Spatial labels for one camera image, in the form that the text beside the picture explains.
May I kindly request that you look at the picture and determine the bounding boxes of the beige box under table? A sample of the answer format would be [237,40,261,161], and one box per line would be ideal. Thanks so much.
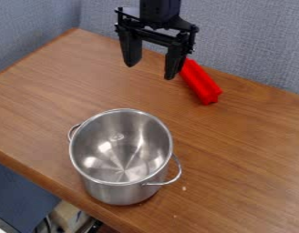
[50,201,91,233]

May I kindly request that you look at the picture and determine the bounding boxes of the stainless steel pot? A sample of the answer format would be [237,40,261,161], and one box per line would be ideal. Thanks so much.
[68,108,179,206]

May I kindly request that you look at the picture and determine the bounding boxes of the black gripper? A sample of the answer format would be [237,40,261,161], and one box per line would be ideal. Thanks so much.
[117,0,200,80]

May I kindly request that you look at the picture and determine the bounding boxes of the red plastic block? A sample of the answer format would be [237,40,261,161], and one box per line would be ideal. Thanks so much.
[181,58,224,105]

